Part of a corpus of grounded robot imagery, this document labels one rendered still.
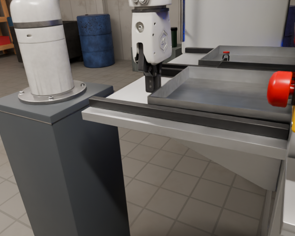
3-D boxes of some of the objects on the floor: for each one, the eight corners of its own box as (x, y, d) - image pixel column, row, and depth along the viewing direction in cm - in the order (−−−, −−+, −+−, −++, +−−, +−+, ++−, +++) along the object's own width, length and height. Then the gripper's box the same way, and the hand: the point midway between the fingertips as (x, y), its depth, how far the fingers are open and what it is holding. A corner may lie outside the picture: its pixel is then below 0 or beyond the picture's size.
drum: (121, 62, 498) (116, 12, 460) (101, 69, 451) (94, 15, 414) (97, 60, 525) (91, 13, 488) (77, 67, 479) (68, 16, 441)
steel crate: (90, 59, 535) (84, 20, 502) (49, 72, 451) (39, 26, 418) (60, 56, 576) (53, 20, 544) (17, 68, 492) (5, 26, 460)
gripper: (150, 3, 58) (153, 81, 66) (112, 6, 46) (121, 101, 54) (181, 1, 55) (180, 84, 63) (149, 4, 43) (153, 106, 51)
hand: (153, 83), depth 57 cm, fingers closed
